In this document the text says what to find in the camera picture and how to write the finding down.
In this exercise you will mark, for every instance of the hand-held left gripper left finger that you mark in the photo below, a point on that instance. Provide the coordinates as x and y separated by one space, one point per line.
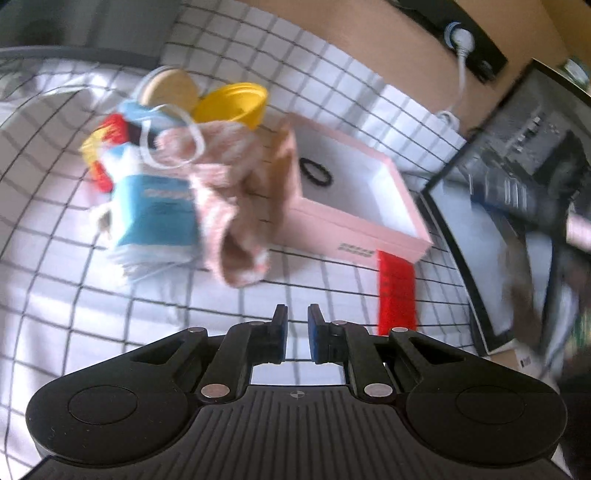
278 339

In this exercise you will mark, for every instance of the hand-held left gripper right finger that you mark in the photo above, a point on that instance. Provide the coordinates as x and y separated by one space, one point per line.
316 338

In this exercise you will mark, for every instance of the pink cardboard box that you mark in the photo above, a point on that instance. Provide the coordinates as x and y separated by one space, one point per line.
369 230

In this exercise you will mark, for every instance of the pink knitted sock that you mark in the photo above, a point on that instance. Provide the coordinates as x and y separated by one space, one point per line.
221 194

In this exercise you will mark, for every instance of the yellow rubber toy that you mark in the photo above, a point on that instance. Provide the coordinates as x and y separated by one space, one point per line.
233 106

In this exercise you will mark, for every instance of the red and yellow package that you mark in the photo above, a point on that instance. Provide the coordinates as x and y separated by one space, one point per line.
104 138

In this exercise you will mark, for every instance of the red mesh pad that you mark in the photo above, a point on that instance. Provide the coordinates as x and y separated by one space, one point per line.
396 290

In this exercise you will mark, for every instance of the blue face mask packet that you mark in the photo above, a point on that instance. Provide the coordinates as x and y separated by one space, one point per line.
154 212

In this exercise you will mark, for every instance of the white plug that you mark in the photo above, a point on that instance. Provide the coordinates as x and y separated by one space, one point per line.
461 39

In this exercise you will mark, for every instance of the round wooden lid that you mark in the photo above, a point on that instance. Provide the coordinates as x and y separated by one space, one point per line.
168 90

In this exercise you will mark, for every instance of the black wall power strip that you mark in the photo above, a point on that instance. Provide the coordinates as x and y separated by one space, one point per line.
480 41

